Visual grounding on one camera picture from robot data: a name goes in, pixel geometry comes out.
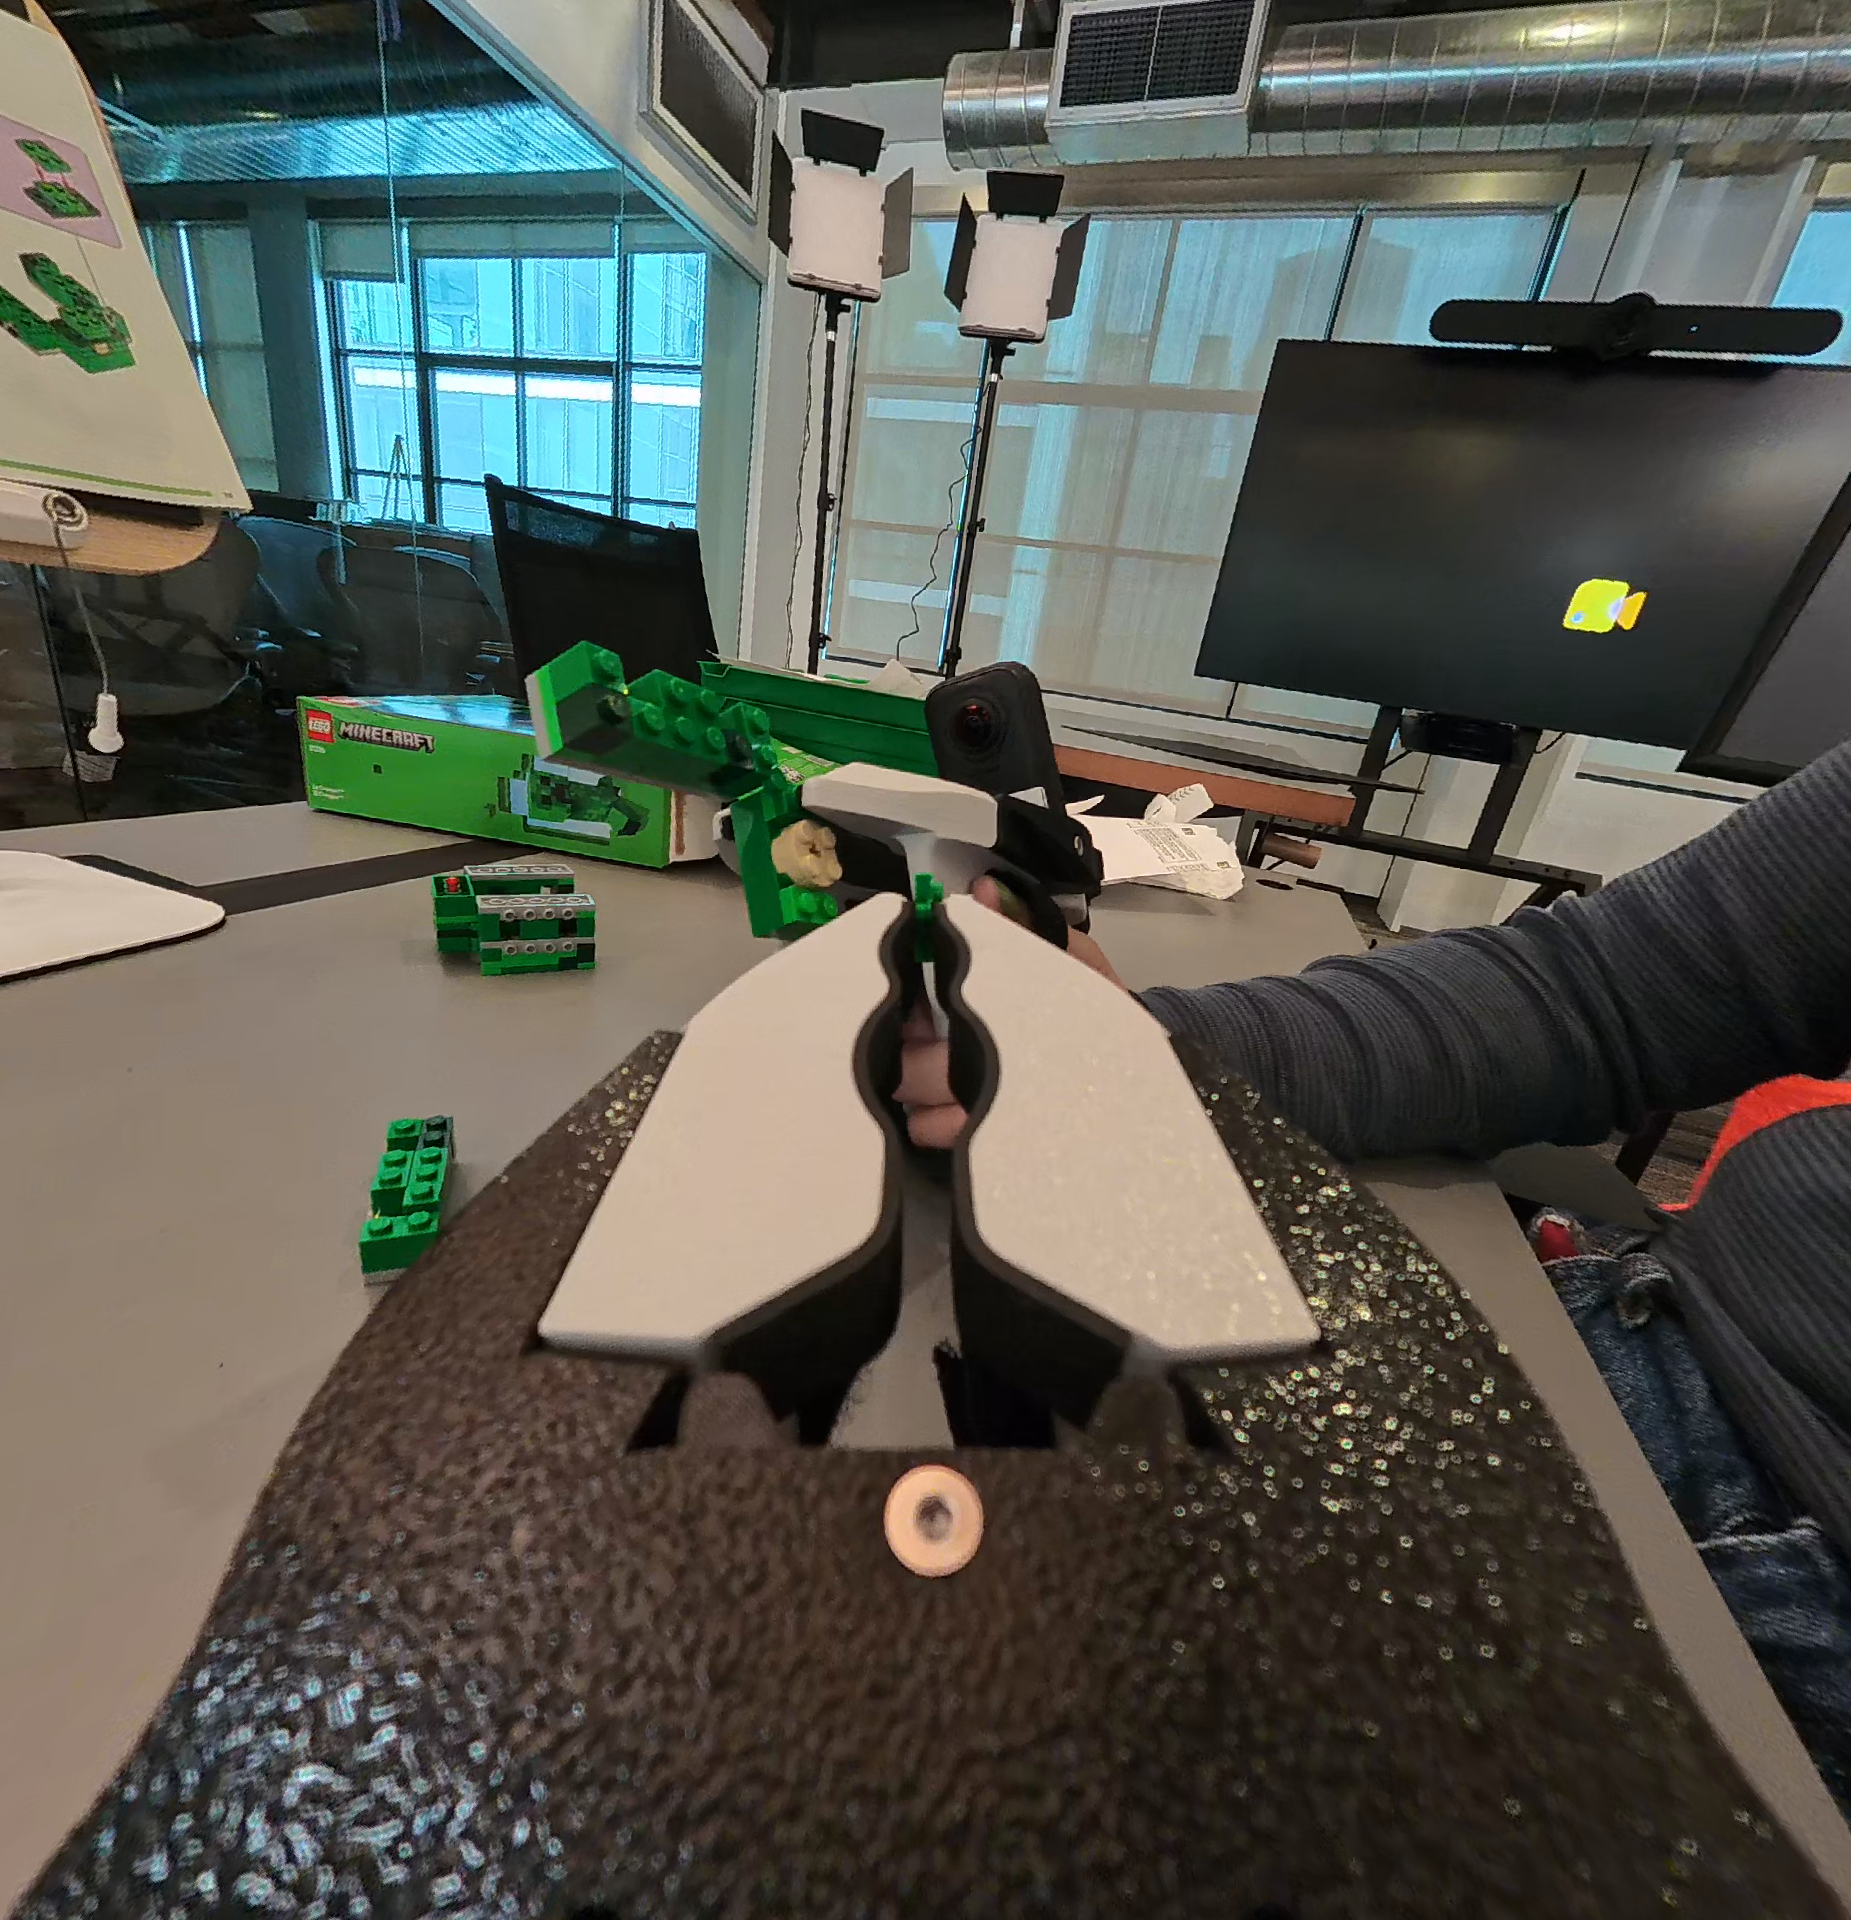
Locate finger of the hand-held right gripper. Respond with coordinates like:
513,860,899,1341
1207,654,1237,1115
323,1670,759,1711
893,829,997,908
797,760,1003,851

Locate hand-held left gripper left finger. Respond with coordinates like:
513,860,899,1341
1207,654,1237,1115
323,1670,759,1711
540,894,930,1445

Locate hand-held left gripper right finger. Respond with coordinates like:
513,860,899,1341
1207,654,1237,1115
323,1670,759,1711
937,897,1328,1429

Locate green brick model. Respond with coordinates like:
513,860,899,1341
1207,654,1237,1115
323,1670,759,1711
526,639,855,942

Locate person's right forearm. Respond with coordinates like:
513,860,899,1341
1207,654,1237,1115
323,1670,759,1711
1133,716,1851,1204

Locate person's right hand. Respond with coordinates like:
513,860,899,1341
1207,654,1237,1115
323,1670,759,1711
891,1001,977,1153

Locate white paper slips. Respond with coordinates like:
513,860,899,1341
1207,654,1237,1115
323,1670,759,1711
1084,780,1246,906

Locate stepped green brick block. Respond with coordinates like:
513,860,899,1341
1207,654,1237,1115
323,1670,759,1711
359,1116,461,1288

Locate green grey brick assembly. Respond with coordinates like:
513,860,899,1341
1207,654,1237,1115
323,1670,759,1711
431,865,600,979

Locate black mesh office chair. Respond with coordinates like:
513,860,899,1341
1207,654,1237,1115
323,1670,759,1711
483,474,722,703

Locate green brick set box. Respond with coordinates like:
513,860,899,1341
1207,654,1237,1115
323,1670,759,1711
297,695,722,873

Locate black screen stand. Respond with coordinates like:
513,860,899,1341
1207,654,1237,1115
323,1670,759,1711
1253,705,1604,906

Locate studio panel light on stand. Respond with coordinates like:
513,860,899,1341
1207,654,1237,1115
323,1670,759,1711
937,167,1095,681
769,107,918,677

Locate large black screen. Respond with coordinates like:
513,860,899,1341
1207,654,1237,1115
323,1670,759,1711
1192,341,1851,754

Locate person's blue jeans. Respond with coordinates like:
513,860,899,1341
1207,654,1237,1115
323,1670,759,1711
1534,1213,1851,1837

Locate person's dark sweater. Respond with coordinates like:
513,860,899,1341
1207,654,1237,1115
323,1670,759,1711
1650,1034,1851,1667

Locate white air vent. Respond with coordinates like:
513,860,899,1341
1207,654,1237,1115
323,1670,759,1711
1048,0,1270,130

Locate white book stand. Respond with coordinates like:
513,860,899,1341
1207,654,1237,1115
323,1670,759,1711
0,477,231,995

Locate black video bar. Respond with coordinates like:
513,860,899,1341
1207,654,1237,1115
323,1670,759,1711
1428,295,1845,363

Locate brick instruction booklet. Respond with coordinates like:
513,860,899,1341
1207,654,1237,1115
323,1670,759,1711
0,0,252,514

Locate white cord with plug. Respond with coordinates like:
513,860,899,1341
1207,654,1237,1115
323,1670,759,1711
43,493,128,784

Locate silver air duct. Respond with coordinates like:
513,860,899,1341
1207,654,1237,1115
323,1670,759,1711
941,0,1851,171

